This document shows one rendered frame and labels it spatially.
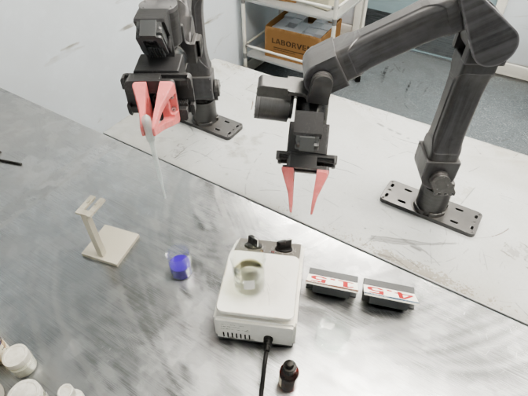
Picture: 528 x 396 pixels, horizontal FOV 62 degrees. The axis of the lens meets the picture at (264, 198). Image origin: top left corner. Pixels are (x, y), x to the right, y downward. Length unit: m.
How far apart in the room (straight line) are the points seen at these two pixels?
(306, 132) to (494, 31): 0.30
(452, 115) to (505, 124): 2.27
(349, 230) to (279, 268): 0.23
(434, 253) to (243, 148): 0.50
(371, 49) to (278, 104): 0.17
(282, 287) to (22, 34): 1.57
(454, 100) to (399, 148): 0.36
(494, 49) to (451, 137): 0.18
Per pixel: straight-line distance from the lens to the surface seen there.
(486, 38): 0.74
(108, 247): 0.91
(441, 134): 0.84
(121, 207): 0.99
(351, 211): 0.95
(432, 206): 0.95
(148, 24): 0.66
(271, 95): 0.75
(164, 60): 0.70
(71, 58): 2.16
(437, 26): 0.73
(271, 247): 0.81
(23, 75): 2.04
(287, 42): 2.94
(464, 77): 0.78
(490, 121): 3.08
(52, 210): 1.05
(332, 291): 0.80
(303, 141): 0.67
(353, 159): 1.08
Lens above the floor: 1.58
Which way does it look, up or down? 45 degrees down
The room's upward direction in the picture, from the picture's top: 1 degrees counter-clockwise
